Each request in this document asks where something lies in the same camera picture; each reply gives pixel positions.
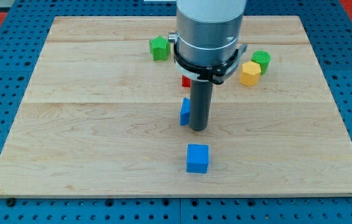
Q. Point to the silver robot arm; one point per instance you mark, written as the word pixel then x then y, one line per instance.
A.
pixel 208 30

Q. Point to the yellow hexagon block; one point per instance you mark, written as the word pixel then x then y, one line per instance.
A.
pixel 250 73

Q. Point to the blue triangular block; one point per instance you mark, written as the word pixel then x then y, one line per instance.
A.
pixel 185 112

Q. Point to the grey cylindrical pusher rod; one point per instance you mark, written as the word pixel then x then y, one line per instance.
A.
pixel 200 101

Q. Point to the red block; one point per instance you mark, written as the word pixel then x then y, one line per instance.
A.
pixel 186 82

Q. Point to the blue cube block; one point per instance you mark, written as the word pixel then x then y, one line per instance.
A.
pixel 197 158

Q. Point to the green star block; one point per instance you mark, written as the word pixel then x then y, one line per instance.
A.
pixel 159 48

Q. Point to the wooden board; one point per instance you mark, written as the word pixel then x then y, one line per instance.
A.
pixel 100 119

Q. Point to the green cylinder block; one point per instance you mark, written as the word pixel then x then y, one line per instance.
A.
pixel 263 58

